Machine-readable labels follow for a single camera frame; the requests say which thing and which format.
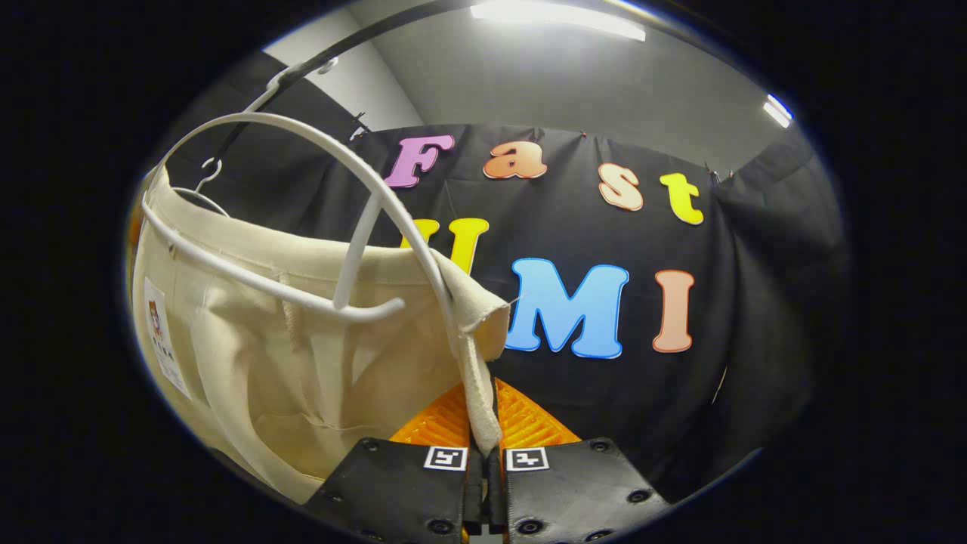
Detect black clothes rack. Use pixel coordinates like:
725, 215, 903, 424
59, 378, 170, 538
215, 0, 492, 163

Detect white clothes hanger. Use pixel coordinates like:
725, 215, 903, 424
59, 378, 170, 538
172, 157, 227, 216
140, 57, 463, 356

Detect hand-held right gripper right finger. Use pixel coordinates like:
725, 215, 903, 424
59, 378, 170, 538
483, 378, 672, 544

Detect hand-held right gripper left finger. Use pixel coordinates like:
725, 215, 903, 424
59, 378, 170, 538
306, 382, 484, 544

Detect large ceiling light panel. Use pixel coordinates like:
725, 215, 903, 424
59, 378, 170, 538
470, 0, 647, 42

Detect black backdrop cloth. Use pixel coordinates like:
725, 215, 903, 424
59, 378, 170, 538
159, 53, 847, 503

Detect cream button shirt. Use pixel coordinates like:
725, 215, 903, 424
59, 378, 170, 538
130, 168, 511, 505

